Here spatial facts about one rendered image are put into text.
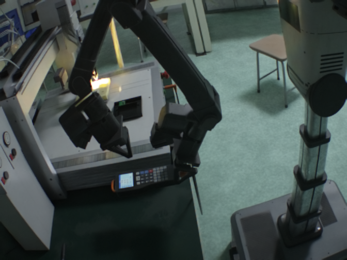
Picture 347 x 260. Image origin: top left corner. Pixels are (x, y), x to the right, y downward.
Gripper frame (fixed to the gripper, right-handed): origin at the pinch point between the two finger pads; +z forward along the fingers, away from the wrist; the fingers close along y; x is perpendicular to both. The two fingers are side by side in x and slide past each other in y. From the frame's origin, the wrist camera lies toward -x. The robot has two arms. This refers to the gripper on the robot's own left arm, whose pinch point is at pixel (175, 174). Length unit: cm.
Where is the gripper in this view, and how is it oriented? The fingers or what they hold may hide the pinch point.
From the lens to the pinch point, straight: 102.6
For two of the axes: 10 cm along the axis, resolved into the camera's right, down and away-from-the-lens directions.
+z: -3.2, 7.9, 5.2
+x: 9.4, 2.1, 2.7
